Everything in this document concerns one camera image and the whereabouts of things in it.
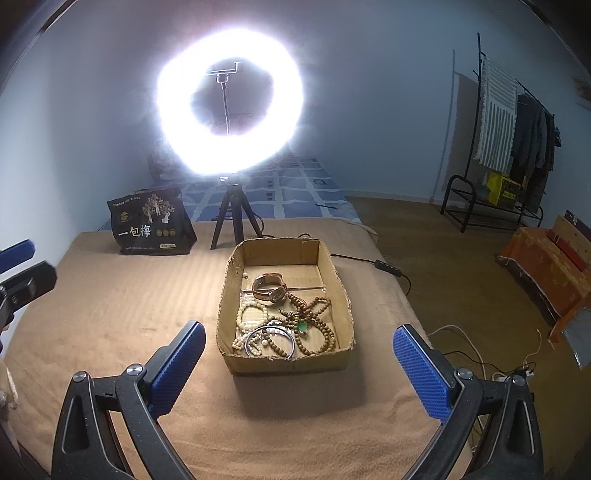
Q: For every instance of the white power strip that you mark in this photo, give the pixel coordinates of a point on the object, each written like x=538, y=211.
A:
x=512, y=374

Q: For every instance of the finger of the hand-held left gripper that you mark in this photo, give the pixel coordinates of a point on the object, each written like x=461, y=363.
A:
x=18, y=254
x=32, y=281

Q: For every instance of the grey plastic sheet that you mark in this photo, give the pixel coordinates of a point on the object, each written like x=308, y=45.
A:
x=575, y=337

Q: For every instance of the orange cloth covered stool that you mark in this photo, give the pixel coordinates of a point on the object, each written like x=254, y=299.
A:
x=535, y=258

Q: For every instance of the striped cloth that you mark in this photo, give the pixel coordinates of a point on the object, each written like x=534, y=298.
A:
x=498, y=115

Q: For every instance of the cardboard box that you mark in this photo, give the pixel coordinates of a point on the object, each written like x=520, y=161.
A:
x=286, y=362

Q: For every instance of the silver bangle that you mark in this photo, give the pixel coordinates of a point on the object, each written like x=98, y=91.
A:
x=248, y=344

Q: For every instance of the black clothes rack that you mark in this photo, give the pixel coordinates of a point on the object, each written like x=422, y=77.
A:
x=457, y=180

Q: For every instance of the yellow box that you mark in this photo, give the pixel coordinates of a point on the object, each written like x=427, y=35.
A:
x=503, y=187

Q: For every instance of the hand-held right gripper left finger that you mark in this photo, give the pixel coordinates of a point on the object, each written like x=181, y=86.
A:
x=180, y=364

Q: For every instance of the phone holder clamp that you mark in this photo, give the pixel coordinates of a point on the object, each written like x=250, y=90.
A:
x=225, y=68

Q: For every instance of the wooden board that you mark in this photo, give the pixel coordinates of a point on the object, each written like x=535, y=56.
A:
x=577, y=235

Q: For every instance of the blue patterned bed sheet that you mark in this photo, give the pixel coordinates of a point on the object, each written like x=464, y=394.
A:
x=295, y=189

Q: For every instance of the dark hanging clothes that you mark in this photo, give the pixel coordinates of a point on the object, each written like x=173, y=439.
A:
x=535, y=138

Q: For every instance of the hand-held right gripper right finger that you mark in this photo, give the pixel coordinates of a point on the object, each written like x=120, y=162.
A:
x=422, y=369

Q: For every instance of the black printed bag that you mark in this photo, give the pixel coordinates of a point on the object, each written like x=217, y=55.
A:
x=152, y=230

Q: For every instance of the black tripod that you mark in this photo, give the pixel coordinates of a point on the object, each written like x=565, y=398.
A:
x=231, y=198

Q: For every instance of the green pendant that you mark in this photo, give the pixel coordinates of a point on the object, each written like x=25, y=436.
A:
x=302, y=328

